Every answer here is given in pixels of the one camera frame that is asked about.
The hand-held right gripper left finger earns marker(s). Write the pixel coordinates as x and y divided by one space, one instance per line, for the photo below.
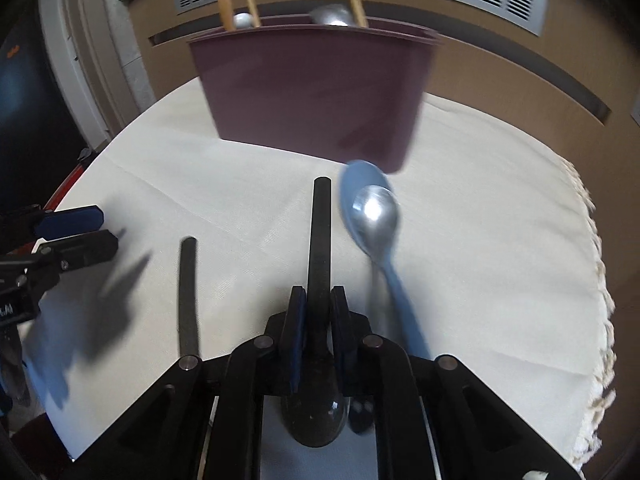
297 330

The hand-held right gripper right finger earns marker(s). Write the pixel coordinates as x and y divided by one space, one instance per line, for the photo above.
339 330

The light blue spoon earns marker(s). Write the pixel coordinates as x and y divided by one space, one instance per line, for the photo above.
402 300

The black refrigerator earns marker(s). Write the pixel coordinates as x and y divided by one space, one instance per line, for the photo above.
30 125

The red metal frame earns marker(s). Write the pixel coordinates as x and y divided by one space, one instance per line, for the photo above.
67 180

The purple plastic container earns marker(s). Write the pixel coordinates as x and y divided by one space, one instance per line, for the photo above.
310 90

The white shelf cabinet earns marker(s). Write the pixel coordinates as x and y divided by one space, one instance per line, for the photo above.
75 60

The light wooden spoon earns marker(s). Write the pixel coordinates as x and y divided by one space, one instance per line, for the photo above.
225 7

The black spoon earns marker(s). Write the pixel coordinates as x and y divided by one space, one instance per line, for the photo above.
188 295
320 235

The white fringed tablecloth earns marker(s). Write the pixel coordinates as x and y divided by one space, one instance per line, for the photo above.
475 270

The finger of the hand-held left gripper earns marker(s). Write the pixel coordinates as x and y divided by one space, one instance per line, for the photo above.
85 250
70 220

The orange fridge magnet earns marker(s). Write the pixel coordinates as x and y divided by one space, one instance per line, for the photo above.
15 51

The wooden kitchen cabinet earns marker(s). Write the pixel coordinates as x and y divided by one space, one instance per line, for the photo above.
500 70

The white ball-headed wooden stick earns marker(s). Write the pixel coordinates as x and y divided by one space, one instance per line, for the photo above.
242 20

